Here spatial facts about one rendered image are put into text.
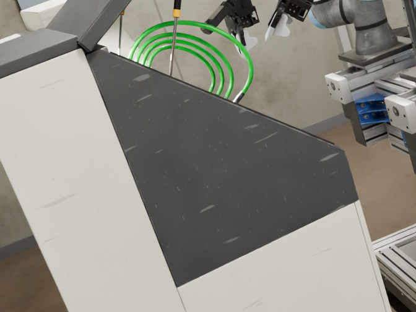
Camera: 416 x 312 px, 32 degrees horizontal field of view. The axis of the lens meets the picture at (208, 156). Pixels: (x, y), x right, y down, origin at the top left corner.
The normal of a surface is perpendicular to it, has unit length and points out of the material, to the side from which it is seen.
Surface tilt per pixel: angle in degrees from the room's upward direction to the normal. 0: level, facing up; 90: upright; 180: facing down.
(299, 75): 90
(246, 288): 90
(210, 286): 90
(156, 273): 90
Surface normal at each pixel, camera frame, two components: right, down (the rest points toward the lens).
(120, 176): 0.33, 0.19
